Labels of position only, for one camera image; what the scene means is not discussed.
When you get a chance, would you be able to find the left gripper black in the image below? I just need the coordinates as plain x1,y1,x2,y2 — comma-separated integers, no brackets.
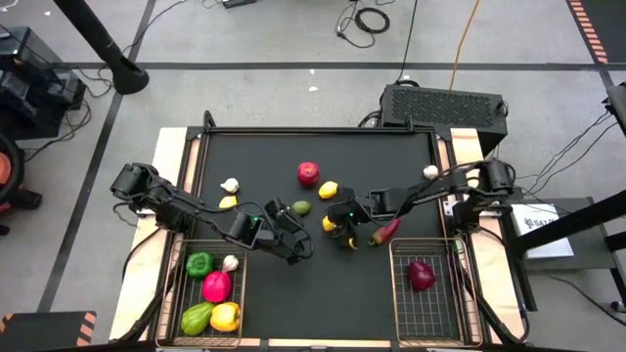
257,197,315,266

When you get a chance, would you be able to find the red chili pepper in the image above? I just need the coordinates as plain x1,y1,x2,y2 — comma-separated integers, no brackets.
367,216,403,247

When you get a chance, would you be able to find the red yellow apple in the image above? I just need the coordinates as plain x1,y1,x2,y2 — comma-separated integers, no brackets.
296,161,322,189

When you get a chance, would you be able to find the pink red bell pepper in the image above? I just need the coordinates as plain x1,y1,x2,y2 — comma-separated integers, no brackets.
201,270,233,304

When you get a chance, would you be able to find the dark red pomegranate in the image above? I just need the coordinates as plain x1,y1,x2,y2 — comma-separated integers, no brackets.
407,260,437,293

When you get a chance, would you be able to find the dark green bell pepper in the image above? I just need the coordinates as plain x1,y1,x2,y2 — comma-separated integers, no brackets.
185,250,216,281

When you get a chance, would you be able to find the yellow bell pepper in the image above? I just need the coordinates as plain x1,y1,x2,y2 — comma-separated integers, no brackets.
209,301,242,333

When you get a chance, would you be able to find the light green chayote squash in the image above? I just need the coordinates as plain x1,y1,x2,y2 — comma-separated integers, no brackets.
180,301,215,337

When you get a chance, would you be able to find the black perforated computer case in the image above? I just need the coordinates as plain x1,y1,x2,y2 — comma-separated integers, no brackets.
380,83,509,156

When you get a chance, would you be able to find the white printed paper sheet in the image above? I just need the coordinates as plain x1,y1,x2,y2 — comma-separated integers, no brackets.
510,201,576,260

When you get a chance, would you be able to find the black side stand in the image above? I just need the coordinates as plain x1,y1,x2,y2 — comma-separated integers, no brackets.
491,188,626,314

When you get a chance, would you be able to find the black stand pole with base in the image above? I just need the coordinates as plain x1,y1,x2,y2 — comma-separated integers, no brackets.
51,0,151,96

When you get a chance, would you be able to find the black mat with orange stripes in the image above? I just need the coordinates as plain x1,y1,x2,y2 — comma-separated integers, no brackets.
0,310,98,352
565,0,626,66

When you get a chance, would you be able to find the black device on stand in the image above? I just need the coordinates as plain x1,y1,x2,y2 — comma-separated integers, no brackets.
602,81,626,138

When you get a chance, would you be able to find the black orange round device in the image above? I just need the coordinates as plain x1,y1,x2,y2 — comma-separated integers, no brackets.
0,132,44,237

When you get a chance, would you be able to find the black equipment cart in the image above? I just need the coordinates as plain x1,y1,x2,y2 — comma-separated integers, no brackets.
0,24,88,141

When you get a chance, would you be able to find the black aluminium table frame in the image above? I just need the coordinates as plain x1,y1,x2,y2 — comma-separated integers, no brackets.
110,110,532,352

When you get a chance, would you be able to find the copper wire basket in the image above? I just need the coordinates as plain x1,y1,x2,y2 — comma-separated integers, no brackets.
155,238,249,349
388,237,484,348

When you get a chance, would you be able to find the black hanging cable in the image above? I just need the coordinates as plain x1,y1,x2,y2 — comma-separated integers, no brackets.
394,0,420,83

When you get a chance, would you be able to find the coiled black cable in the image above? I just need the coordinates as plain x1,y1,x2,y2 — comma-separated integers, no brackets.
335,0,391,50

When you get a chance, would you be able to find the orange hanging cable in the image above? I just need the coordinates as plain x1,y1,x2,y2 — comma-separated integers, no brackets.
448,0,482,92

